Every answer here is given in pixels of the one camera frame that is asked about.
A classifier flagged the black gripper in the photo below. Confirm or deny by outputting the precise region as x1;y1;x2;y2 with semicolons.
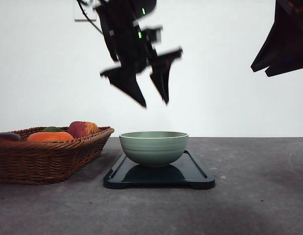
96;0;182;108
251;0;303;77

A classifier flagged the light green bowl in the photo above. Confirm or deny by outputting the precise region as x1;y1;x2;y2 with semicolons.
119;131;188;166

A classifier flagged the brown wicker basket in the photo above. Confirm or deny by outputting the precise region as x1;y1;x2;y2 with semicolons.
0;126;114;185

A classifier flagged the red yellow apple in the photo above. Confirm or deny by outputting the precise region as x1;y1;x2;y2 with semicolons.
68;121;99;138

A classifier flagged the green avocado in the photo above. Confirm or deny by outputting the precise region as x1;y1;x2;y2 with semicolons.
42;126;63;132

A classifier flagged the dark teal rectangular tray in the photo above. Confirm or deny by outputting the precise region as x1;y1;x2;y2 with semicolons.
103;149;215;189

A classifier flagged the orange fruit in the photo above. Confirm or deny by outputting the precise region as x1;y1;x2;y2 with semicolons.
27;132;74;142

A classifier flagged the dark purple eggplant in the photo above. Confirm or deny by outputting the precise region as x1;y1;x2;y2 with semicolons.
0;132;21;141

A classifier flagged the white wall socket left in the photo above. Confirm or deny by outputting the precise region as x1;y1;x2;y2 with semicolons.
74;0;97;22

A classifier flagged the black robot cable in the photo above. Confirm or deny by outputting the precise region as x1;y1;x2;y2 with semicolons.
77;0;103;34

